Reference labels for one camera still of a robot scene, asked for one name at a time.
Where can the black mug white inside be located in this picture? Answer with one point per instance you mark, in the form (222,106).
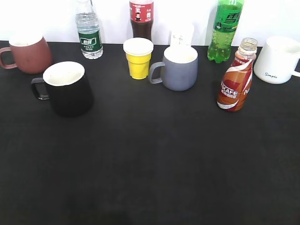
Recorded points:
(67,88)

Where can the orange nescafe coffee bottle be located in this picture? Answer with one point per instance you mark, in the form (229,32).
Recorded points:
(236,82)

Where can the grey mug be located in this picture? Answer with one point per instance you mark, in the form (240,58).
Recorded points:
(178,70)

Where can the green sprite bottle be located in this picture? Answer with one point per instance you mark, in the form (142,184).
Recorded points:
(224,28)

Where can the maroon mug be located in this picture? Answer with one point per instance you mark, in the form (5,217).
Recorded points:
(30,51)

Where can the yellow paper cup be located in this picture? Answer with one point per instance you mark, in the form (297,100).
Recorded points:
(138,53)

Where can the cola bottle red label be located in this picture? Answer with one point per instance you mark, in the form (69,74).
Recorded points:
(141,17)

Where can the clear water bottle green label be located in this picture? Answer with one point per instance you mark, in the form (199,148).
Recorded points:
(88,30)

